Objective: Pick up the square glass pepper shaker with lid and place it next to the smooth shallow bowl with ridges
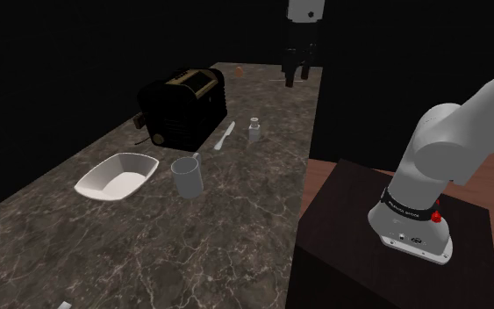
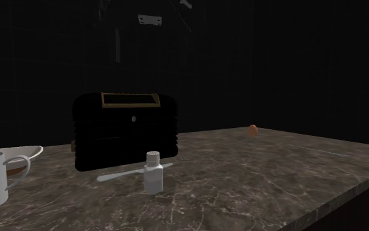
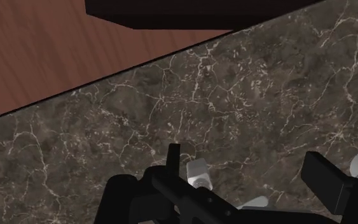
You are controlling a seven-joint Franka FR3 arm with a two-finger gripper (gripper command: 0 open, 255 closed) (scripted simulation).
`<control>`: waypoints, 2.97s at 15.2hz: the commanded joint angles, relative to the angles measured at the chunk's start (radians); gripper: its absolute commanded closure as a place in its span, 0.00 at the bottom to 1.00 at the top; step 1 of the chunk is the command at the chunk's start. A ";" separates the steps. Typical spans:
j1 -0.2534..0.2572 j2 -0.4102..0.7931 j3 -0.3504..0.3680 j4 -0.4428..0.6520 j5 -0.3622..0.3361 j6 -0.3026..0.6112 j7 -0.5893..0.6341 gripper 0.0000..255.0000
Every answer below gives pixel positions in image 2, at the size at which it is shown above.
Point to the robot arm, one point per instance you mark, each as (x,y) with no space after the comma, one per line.
(149,20)

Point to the black toaster with gold slot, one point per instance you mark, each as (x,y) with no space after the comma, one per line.
(123,144)

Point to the brown egg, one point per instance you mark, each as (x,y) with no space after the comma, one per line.
(253,130)

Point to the white salt shaker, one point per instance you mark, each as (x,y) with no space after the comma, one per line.
(153,179)

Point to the white butter knife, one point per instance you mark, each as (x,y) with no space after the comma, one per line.
(114,175)

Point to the white bowl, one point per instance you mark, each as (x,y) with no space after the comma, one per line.
(30,152)

